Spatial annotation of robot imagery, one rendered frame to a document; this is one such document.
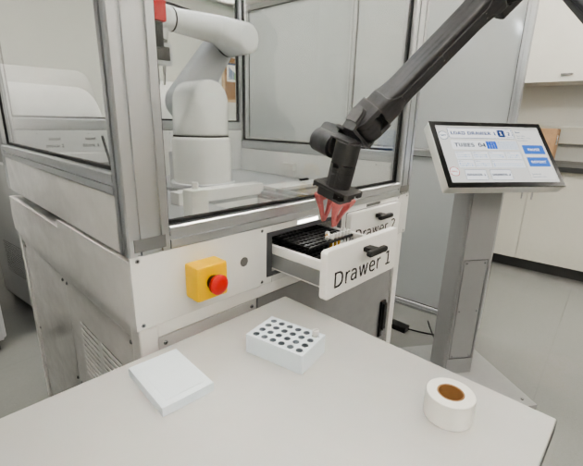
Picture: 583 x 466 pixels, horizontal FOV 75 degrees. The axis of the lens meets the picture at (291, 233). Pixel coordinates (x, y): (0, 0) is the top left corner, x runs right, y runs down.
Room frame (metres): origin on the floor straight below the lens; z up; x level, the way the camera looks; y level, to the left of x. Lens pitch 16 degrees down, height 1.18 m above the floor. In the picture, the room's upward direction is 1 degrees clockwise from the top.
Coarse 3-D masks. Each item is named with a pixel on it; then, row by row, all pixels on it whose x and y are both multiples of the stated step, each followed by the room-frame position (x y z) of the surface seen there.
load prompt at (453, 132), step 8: (448, 128) 1.60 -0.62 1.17; (456, 128) 1.60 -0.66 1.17; (464, 128) 1.61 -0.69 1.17; (472, 128) 1.62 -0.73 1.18; (456, 136) 1.57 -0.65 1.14; (464, 136) 1.58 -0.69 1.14; (472, 136) 1.59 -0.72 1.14; (480, 136) 1.60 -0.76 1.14; (488, 136) 1.60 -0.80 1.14; (496, 136) 1.61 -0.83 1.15; (504, 136) 1.62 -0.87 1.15; (512, 136) 1.63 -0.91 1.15
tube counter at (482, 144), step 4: (480, 144) 1.57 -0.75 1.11; (484, 144) 1.57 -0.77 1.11; (488, 144) 1.58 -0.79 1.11; (492, 144) 1.58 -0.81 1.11; (496, 144) 1.58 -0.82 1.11; (500, 144) 1.59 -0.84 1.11; (504, 144) 1.59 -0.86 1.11; (508, 144) 1.59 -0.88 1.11; (512, 144) 1.60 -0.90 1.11; (516, 144) 1.60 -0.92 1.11; (480, 148) 1.56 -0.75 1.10; (484, 148) 1.56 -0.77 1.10; (488, 148) 1.56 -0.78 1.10; (492, 148) 1.57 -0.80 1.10; (496, 148) 1.57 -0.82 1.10; (500, 148) 1.57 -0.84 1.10; (504, 148) 1.58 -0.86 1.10; (508, 148) 1.58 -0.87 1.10; (512, 148) 1.59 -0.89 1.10; (516, 148) 1.59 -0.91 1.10
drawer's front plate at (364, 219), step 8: (368, 208) 1.16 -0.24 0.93; (376, 208) 1.17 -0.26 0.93; (384, 208) 1.20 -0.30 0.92; (392, 208) 1.24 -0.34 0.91; (352, 216) 1.07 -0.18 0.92; (360, 216) 1.10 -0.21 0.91; (368, 216) 1.14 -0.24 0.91; (392, 216) 1.25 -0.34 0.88; (352, 224) 1.07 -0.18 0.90; (360, 224) 1.11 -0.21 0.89; (368, 224) 1.14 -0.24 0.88; (376, 224) 1.17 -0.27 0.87; (384, 224) 1.21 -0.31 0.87
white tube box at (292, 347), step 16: (272, 320) 0.68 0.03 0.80; (256, 336) 0.62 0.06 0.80; (272, 336) 0.62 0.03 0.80; (288, 336) 0.62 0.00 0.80; (304, 336) 0.63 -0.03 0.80; (320, 336) 0.63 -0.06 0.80; (256, 352) 0.61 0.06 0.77; (272, 352) 0.59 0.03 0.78; (288, 352) 0.58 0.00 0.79; (304, 352) 0.57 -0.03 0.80; (320, 352) 0.62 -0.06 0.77; (288, 368) 0.58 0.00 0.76; (304, 368) 0.57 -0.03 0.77
